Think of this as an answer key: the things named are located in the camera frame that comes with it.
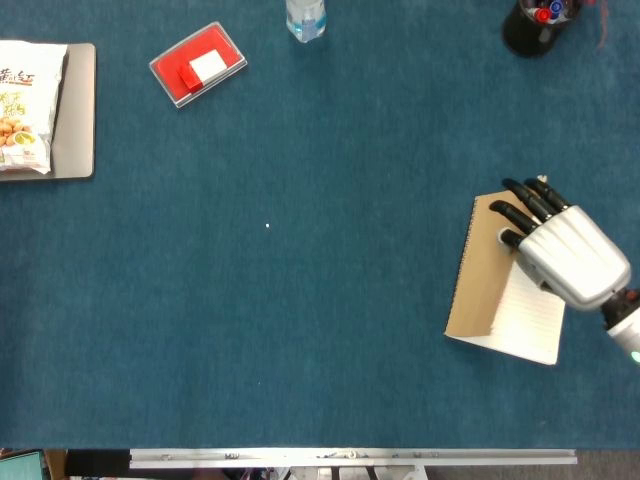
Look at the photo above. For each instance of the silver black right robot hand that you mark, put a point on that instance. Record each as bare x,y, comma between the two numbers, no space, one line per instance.
575,255

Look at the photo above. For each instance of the kraft spiral notebook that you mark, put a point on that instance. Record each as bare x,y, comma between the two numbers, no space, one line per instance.
480,280

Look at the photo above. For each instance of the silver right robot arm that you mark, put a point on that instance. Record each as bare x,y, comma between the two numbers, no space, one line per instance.
627,325

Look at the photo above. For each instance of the black mesh pen holder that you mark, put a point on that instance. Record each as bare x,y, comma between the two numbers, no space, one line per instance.
525,35

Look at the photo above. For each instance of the red capped marker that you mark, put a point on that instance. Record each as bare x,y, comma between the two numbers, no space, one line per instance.
542,15

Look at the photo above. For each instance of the blue capped marker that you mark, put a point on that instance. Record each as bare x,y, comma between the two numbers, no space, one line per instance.
556,7

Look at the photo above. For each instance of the blue felt table mat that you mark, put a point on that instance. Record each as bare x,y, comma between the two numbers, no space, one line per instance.
300,300

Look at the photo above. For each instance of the upright clear water bottle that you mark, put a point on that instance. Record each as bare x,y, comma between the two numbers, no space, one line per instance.
306,20

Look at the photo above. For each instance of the red and white block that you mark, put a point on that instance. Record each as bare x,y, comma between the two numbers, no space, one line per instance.
207,67

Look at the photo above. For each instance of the red ink pad tray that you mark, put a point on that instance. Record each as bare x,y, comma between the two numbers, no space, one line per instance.
170,80

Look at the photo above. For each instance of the grey tray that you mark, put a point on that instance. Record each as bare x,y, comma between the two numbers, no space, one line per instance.
80,125

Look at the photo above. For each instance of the white snack bag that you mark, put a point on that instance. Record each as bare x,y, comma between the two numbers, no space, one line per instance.
25,110

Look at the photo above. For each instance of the teal printed box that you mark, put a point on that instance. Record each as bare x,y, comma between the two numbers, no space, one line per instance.
20,465

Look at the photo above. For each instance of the aluminium table edge rail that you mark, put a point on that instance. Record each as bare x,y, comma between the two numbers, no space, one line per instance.
350,457

